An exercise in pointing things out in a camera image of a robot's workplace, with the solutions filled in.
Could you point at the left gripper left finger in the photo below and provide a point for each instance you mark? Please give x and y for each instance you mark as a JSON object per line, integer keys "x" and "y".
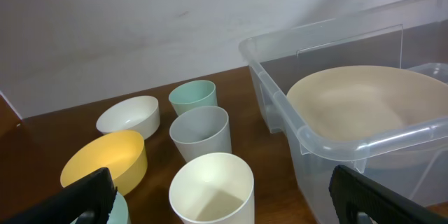
{"x": 87, "y": 200}

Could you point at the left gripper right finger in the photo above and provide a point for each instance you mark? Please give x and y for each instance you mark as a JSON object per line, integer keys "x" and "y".
{"x": 358, "y": 199}

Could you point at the mint green small bowl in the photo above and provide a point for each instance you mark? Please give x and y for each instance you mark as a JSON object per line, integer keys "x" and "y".
{"x": 118, "y": 215}

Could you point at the beige plate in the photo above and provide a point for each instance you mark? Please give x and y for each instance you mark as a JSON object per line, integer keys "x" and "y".
{"x": 385, "y": 117}

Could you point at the yellow small bowl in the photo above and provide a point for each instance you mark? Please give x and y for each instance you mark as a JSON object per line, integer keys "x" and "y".
{"x": 122, "y": 152}

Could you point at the white small bowl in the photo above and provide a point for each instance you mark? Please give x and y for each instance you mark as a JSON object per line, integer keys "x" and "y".
{"x": 140, "y": 114}

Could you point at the clear plastic storage bin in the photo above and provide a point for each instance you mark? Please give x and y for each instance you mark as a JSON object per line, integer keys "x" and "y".
{"x": 408, "y": 34}

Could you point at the cream white cup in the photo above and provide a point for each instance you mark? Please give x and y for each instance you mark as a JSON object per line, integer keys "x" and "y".
{"x": 214, "y": 188}

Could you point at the grey cup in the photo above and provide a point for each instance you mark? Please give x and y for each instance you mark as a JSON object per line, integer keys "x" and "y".
{"x": 201, "y": 131}

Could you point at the mint green cup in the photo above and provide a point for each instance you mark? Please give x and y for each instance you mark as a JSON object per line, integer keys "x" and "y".
{"x": 192, "y": 95}

